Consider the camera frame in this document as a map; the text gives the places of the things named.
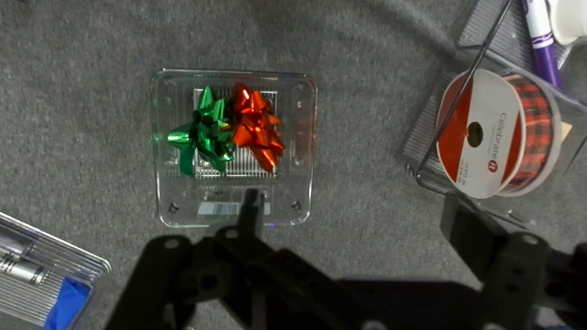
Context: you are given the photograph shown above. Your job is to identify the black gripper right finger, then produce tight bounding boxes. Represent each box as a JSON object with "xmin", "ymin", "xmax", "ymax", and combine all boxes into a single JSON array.
[{"xmin": 439, "ymin": 193, "xmax": 587, "ymax": 330}]

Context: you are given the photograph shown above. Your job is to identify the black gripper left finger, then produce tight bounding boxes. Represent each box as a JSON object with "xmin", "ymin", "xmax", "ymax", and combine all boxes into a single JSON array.
[{"xmin": 105, "ymin": 189, "xmax": 346, "ymax": 330}]

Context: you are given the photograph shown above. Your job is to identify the clear plastic box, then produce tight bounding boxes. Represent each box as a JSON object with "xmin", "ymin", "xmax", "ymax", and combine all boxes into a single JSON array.
[{"xmin": 151, "ymin": 70, "xmax": 318, "ymax": 230}]

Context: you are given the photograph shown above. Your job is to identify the red plaid ribbon spool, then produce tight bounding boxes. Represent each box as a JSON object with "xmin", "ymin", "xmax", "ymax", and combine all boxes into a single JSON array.
[{"xmin": 436, "ymin": 70, "xmax": 564, "ymax": 198}]

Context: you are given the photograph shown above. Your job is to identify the green gift bow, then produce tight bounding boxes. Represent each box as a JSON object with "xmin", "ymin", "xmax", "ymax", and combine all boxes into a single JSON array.
[{"xmin": 166, "ymin": 87, "xmax": 236, "ymax": 176}]

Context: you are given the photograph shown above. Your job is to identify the red gift bow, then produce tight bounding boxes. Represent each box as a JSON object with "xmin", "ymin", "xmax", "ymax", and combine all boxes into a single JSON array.
[{"xmin": 234, "ymin": 85, "xmax": 287, "ymax": 173}]

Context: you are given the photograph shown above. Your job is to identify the clear pen case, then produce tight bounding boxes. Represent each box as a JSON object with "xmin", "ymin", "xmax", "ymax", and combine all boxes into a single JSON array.
[{"xmin": 0, "ymin": 213, "xmax": 113, "ymax": 330}]

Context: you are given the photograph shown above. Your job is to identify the purple marker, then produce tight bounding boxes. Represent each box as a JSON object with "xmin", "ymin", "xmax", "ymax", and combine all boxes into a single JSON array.
[{"xmin": 522, "ymin": 0, "xmax": 562, "ymax": 88}]

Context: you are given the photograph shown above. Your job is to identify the grey table cloth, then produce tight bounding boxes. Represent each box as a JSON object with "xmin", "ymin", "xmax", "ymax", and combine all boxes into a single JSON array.
[{"xmin": 0, "ymin": 0, "xmax": 474, "ymax": 330}]

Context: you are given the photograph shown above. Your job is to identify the wire mesh tray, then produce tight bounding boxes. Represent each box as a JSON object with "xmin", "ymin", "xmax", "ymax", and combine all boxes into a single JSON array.
[{"xmin": 404, "ymin": 0, "xmax": 587, "ymax": 228}]

